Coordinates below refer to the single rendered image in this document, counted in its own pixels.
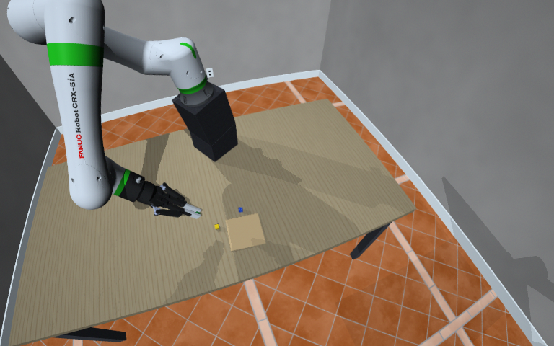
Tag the beige square mat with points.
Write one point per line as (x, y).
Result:
(244, 232)

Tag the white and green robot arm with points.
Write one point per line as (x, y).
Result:
(77, 40)

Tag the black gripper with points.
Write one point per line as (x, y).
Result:
(155, 197)

